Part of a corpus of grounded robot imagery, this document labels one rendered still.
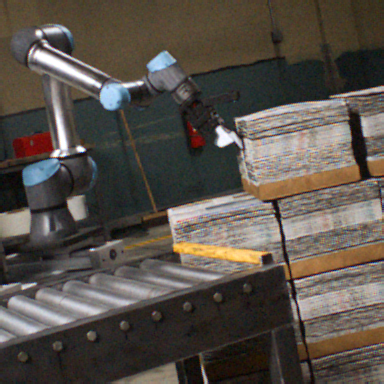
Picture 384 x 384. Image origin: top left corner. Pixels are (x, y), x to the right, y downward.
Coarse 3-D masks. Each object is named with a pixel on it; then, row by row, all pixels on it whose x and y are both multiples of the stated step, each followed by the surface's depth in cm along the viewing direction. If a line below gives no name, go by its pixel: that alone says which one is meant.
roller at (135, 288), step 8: (96, 280) 230; (104, 280) 226; (112, 280) 222; (120, 280) 219; (128, 280) 217; (112, 288) 220; (120, 288) 216; (128, 288) 212; (136, 288) 209; (144, 288) 205; (152, 288) 203; (160, 288) 200; (168, 288) 199; (136, 296) 207; (144, 296) 203; (152, 296) 200
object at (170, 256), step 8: (152, 256) 243; (160, 256) 243; (168, 256) 243; (176, 256) 244; (120, 264) 241; (128, 264) 239; (136, 264) 240; (88, 272) 239; (96, 272) 236; (104, 272) 236; (112, 272) 237; (56, 280) 236; (64, 280) 234; (80, 280) 234; (88, 280) 235; (32, 288) 232; (40, 288) 230; (56, 288) 231; (0, 296) 230; (8, 296) 228; (24, 296) 228; (32, 296) 229; (0, 304) 226
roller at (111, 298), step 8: (72, 280) 231; (64, 288) 230; (72, 288) 226; (80, 288) 222; (88, 288) 218; (96, 288) 215; (104, 288) 213; (80, 296) 219; (88, 296) 215; (96, 296) 211; (104, 296) 207; (112, 296) 204; (120, 296) 201; (128, 296) 199; (104, 304) 206; (112, 304) 202; (120, 304) 198; (128, 304) 194
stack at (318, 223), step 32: (320, 192) 280; (352, 192) 280; (192, 224) 277; (224, 224) 278; (256, 224) 278; (288, 224) 280; (320, 224) 280; (352, 224) 281; (192, 256) 277; (288, 256) 282; (320, 256) 281; (288, 288) 280; (320, 288) 280; (352, 288) 281; (320, 320) 281; (352, 320) 282; (224, 352) 279; (256, 352) 280; (352, 352) 282
